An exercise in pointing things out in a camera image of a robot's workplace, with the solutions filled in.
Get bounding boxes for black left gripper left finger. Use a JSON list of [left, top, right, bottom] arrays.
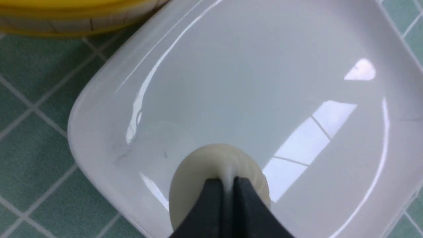
[[170, 179, 223, 238]]

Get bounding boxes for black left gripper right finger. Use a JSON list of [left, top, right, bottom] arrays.
[[233, 177, 293, 238]]

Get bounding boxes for white steamed bun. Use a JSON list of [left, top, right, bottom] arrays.
[[168, 144, 271, 230]]

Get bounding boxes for white square plate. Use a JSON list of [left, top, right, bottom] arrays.
[[67, 0, 422, 238]]

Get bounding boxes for yellow rimmed bamboo steamer basket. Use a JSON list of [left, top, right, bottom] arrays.
[[0, 0, 167, 37]]

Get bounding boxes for green checkered tablecloth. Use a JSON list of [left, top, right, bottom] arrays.
[[0, 0, 422, 238]]

